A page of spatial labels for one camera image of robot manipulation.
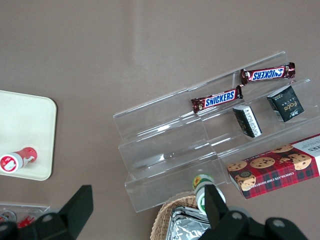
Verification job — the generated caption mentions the clear acrylic bottle rack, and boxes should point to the clear acrylic bottle rack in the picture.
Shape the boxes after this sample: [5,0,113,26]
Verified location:
[0,201,51,227]

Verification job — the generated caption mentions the clear acrylic stepped shelf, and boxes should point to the clear acrylic stepped shelf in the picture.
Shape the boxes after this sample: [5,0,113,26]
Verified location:
[112,50,320,214]

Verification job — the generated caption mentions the beige plastic serving tray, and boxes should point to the beige plastic serving tray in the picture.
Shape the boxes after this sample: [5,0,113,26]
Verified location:
[0,89,58,182]

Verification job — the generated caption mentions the red tartan cookie box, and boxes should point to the red tartan cookie box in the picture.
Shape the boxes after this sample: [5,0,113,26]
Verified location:
[226,133,320,200]

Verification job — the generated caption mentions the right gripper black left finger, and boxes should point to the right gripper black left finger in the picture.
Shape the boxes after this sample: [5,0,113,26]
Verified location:
[59,184,94,239]

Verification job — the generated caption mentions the red lid yogurt bottle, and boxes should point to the red lid yogurt bottle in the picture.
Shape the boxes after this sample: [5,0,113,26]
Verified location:
[0,146,39,175]

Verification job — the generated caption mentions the small black carton box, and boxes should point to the small black carton box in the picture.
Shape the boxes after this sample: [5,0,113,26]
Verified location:
[266,84,305,123]
[232,104,263,138]

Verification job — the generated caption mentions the Snickers chocolate bar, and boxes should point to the Snickers chocolate bar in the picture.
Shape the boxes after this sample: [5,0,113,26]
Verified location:
[190,85,244,114]
[240,62,296,87]

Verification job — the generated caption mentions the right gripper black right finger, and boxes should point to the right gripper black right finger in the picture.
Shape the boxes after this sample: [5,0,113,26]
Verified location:
[203,184,228,230]

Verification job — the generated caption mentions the light oval wicker basket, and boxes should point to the light oval wicker basket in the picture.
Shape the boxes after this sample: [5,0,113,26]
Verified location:
[150,191,209,240]

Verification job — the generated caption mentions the stack of foil containers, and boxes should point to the stack of foil containers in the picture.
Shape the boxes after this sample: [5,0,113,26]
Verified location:
[167,205,214,240]

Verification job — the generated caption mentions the green lid yogurt bottle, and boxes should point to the green lid yogurt bottle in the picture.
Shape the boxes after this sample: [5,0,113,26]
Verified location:
[191,173,227,216]

